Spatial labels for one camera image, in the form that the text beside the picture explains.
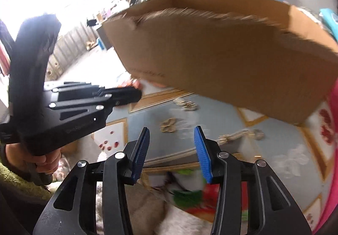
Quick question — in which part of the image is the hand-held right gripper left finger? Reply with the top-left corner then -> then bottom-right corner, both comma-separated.
33,126 -> 151,235

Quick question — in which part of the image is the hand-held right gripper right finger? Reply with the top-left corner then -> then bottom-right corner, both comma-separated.
194,126 -> 313,235

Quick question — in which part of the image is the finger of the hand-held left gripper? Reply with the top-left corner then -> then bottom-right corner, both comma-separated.
45,94 -> 142,126
45,82 -> 142,96

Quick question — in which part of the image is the peach pink bead bracelet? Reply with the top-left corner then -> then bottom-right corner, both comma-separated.
124,80 -> 143,90

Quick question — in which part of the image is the gold knot ornament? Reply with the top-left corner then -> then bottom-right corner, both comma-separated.
160,118 -> 177,133

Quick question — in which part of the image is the gold chain bracelet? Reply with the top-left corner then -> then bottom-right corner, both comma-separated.
219,129 -> 264,143

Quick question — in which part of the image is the gold comb clip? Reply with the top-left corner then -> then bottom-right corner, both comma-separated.
174,98 -> 197,112

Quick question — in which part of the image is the brown cardboard box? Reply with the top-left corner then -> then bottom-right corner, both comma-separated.
102,0 -> 338,126

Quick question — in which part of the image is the person's left forearm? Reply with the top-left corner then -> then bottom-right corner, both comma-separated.
0,162 -> 57,198

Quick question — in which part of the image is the person's left hand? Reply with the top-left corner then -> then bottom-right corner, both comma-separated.
35,152 -> 61,174

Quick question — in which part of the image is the printed blue tablecloth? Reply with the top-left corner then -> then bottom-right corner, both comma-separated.
92,79 -> 333,225

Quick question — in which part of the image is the white fluffy towel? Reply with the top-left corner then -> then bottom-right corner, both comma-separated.
57,145 -> 212,235

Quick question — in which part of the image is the pink floral blanket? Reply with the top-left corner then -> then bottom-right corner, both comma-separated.
312,89 -> 338,235

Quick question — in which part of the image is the blue striped pillow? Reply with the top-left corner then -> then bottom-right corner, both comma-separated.
318,8 -> 338,37

